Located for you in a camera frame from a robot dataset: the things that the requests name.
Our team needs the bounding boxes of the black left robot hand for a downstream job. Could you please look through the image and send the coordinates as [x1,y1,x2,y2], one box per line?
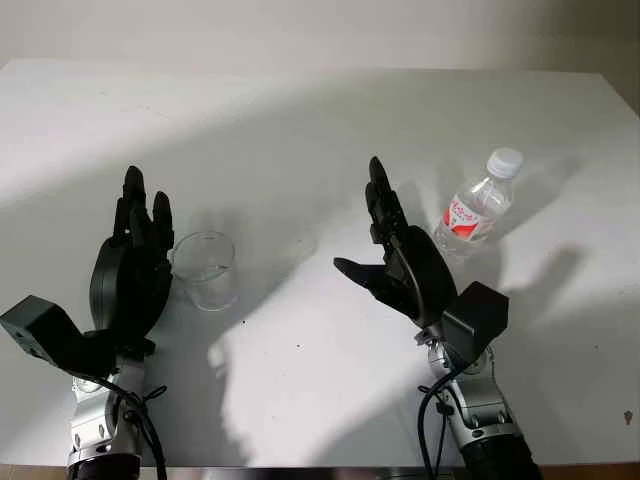
[87,165,177,350]

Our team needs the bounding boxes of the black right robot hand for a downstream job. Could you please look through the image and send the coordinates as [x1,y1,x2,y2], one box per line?
[333,156,460,331]

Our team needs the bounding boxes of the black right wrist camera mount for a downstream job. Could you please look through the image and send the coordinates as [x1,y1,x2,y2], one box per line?
[440,281,510,372]

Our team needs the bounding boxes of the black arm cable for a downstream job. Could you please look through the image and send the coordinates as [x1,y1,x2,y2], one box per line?
[417,369,454,480]
[74,373,169,480]

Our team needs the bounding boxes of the clear plastic water bottle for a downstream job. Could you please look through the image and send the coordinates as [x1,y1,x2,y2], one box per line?
[430,148,525,266]

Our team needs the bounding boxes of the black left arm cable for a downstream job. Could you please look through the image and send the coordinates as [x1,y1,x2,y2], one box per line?
[74,373,169,480]

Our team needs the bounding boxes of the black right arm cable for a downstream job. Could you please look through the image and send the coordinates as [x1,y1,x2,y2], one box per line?
[417,369,454,480]

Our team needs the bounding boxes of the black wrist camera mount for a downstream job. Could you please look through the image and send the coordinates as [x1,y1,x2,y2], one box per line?
[440,281,510,372]
[0,294,154,379]

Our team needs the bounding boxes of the clear glass cup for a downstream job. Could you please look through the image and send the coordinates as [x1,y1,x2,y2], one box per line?
[167,230,239,312]

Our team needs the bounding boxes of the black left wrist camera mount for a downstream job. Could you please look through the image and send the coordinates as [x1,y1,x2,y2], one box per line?
[0,294,154,379]

